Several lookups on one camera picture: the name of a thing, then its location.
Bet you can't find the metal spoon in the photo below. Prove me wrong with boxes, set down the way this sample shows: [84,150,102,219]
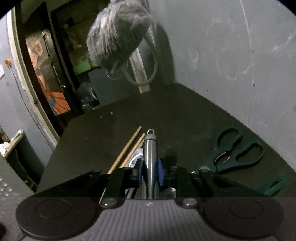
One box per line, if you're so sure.
[128,148,144,168]

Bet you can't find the steel cylindrical handle peeler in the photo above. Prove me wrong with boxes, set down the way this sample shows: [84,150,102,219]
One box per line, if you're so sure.
[142,128,158,200]

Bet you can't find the wooden chopstick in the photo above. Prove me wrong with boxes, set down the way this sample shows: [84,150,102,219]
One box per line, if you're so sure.
[119,133,145,168]
[99,126,142,209]

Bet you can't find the green box on shelf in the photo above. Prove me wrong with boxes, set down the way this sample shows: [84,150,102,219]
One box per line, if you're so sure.
[73,60,92,75]

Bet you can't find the wooden counter shelf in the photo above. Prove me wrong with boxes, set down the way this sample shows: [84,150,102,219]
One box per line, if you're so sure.
[1,132,25,159]

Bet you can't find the hanging plastic bag dark contents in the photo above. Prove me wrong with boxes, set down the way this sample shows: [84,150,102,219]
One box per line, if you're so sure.
[86,1,152,71]

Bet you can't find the grey hose loop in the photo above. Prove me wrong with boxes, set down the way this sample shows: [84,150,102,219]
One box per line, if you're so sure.
[121,29,159,87]

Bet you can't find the green handled knife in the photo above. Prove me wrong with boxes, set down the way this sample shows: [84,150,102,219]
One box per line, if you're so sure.
[257,177,287,197]

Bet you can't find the orange wall hook ornament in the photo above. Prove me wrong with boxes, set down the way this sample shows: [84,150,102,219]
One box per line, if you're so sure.
[5,57,12,68]

